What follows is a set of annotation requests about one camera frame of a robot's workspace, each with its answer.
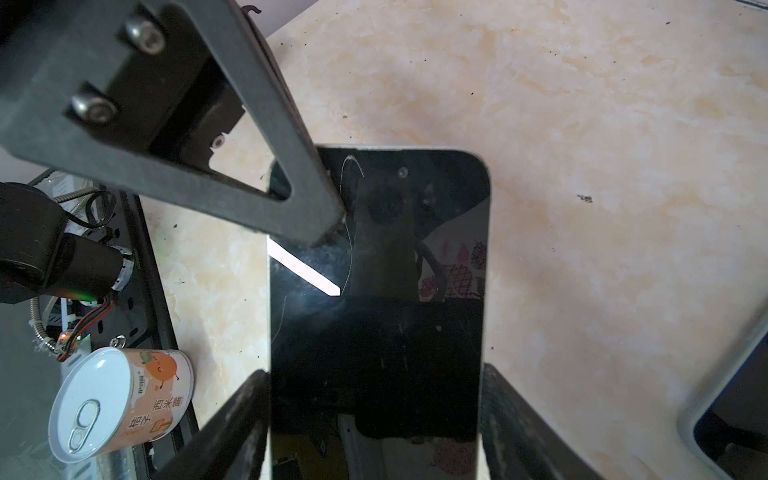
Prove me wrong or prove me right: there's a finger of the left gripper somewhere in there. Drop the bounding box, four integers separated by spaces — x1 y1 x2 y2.
1 1 345 246

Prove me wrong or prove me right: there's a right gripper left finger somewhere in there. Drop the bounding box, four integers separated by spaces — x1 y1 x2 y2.
153 370 270 480

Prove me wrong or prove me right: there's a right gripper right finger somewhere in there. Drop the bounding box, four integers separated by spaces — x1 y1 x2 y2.
479 363 601 479

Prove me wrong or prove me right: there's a black phone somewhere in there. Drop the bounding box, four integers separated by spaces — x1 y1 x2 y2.
268 147 491 479
677 314 767 479

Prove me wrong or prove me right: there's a white round can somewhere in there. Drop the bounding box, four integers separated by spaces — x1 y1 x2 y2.
48 347 194 464

